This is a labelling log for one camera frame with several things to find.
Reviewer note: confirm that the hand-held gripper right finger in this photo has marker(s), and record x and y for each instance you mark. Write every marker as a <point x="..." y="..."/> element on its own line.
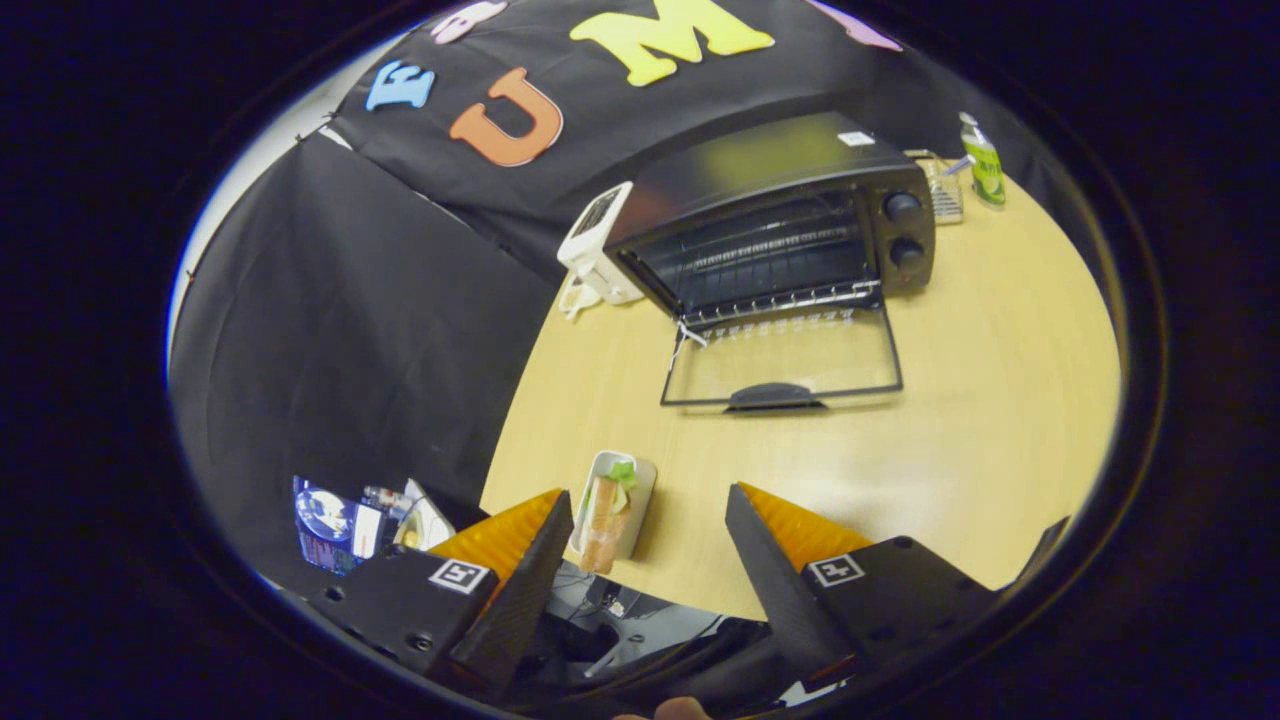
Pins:
<point x="775" y="590"/>

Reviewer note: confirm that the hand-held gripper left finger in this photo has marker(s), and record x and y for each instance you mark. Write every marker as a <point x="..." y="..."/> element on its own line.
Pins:
<point x="530" y="590"/>

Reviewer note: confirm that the white oblong tray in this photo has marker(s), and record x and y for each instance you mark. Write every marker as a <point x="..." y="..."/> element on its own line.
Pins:
<point x="642" y="480"/>

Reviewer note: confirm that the black toaster oven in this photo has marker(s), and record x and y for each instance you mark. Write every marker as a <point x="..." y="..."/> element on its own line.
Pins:
<point x="760" y="160"/>

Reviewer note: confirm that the white bread sandwich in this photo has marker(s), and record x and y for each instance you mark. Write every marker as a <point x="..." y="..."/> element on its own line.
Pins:
<point x="605" y="520"/>

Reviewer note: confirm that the blue printed packaging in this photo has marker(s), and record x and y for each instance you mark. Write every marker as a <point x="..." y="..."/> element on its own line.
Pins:
<point x="325" y="525"/>

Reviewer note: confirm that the white pop-up toaster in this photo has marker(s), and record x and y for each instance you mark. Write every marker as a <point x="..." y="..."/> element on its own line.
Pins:
<point x="600" y="240"/>

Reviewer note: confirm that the white plastic bag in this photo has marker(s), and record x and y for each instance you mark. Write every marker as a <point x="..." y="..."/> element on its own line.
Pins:
<point x="425" y="520"/>

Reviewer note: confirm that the metal mesh basket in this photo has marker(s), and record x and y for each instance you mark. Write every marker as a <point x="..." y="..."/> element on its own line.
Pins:
<point x="942" y="195"/>

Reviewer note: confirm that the clear bottle with green label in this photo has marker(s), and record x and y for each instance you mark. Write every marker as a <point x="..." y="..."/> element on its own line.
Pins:
<point x="985" y="165"/>

